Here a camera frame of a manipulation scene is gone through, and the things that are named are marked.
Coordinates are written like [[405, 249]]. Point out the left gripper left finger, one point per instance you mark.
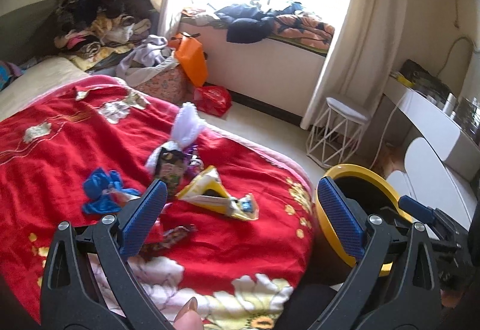
[[70, 296]]

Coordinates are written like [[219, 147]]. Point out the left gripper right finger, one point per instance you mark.
[[394, 283]]

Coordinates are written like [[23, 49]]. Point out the blue wrapper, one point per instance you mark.
[[106, 193]]

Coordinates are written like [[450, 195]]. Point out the brown snack wrapper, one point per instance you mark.
[[170, 238]]

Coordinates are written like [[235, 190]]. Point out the dark green snack bag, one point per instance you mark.
[[170, 169]]

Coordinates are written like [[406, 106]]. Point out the yellow white snack bag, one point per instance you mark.
[[207, 191]]

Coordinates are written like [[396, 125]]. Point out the white foam fruit net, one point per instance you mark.
[[186, 128]]

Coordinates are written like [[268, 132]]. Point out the purple snack wrapper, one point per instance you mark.
[[194, 163]]

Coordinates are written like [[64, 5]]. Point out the yellow rimmed black trash bin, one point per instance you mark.
[[373, 194]]

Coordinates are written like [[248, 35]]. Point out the person's left hand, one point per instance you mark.
[[188, 317]]

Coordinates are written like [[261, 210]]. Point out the white petal shaped chair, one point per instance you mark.
[[425, 179]]

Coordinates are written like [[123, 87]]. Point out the white vanity desk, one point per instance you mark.
[[452, 145]]

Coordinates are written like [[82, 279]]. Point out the red floral blanket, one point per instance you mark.
[[242, 273]]

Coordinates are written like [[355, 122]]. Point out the cream curtain right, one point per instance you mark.
[[361, 56]]

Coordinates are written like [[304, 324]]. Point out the floral fabric basket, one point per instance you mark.
[[169, 85]]

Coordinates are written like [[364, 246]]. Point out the colourful striped pillow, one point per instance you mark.
[[9, 72]]

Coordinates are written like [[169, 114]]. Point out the red plastic bag on floor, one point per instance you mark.
[[213, 100]]

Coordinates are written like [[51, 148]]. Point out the grey white garment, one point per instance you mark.
[[151, 58]]

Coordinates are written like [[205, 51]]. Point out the grey headboard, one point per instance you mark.
[[28, 32]]

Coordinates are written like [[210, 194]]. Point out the orange patterned quilt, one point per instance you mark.
[[304, 29]]

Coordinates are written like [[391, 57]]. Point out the orange shopping bag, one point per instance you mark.
[[188, 51]]

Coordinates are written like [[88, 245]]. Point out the pile of clothes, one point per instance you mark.
[[90, 30]]

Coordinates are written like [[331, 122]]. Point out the dark jacket on sill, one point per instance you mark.
[[247, 24]]

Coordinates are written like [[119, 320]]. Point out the white wire frame stool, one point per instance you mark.
[[337, 131]]

